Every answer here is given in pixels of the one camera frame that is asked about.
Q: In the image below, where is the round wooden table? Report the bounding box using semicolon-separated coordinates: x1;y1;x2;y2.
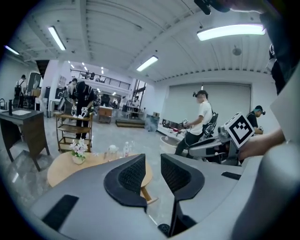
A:
46;151;159;205

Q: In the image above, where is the dark low platform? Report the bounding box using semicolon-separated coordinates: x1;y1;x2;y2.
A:
115;119;146;129

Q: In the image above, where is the long ceiling light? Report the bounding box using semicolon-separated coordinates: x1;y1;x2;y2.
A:
136;55;159;72
196;23;267;42
47;25;67;51
4;45;20;56

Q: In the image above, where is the grey roller blind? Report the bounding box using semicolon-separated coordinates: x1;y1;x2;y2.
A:
168;82;252;132

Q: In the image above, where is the wooden shelf cart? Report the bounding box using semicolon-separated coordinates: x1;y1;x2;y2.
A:
56;112;93;153

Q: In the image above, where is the black head-worn camera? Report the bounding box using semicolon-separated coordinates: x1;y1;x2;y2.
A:
194;0;232;15

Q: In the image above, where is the person's right forearm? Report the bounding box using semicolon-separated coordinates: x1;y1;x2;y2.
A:
238;127;286;160

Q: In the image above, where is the small wooden cabinet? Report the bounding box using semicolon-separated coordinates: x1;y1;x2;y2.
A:
98;105;112;124

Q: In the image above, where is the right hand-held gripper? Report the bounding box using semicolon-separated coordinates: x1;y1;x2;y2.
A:
188;112;255;165

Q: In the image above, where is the black staircase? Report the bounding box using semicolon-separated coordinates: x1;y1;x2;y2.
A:
35;59;51;76

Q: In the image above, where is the dark wooden vanity table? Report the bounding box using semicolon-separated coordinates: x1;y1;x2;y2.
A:
0;108;51;172

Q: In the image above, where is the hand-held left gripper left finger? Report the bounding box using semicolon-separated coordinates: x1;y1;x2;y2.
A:
103;153;148;213

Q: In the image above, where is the grey marbled box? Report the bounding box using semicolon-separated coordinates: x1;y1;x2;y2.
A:
145;113;161;132

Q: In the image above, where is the black mezzanine railing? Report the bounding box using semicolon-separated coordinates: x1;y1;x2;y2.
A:
70;68;132;90

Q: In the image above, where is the clear glass jar with lid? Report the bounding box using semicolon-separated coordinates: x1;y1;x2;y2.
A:
107;144;119;161

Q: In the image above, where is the low white table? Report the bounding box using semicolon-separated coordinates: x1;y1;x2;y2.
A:
157;122;188;142

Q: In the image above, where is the round white tub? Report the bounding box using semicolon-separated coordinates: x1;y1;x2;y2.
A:
160;135;183;149

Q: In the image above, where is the person's black shirt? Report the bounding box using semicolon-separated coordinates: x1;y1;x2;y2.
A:
259;9;300;95

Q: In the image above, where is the clear plastic water bottle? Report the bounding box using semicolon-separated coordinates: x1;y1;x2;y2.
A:
122;141;131;158

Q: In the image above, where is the white vase with pink flowers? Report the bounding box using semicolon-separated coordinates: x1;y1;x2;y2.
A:
69;138;89;165

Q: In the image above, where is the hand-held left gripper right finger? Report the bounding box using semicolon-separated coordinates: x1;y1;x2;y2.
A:
160;153;205;237

